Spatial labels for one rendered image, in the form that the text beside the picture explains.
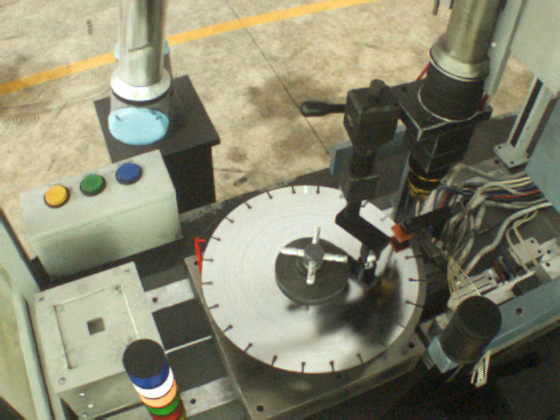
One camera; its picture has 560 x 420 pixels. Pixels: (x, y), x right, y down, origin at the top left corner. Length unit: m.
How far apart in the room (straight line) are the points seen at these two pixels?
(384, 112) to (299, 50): 2.14
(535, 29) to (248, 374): 0.64
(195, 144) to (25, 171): 1.23
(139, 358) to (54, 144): 1.96
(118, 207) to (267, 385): 0.40
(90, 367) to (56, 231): 0.28
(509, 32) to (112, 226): 0.75
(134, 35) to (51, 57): 1.96
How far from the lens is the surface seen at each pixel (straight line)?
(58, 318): 0.97
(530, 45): 0.65
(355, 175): 0.78
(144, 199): 1.06
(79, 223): 1.06
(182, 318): 1.08
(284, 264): 0.89
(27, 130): 2.62
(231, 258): 0.91
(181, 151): 1.33
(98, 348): 0.93
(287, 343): 0.84
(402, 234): 0.94
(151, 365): 0.61
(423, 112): 0.72
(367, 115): 0.69
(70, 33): 3.11
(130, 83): 1.11
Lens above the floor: 1.72
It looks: 53 degrees down
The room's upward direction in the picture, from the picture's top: 3 degrees clockwise
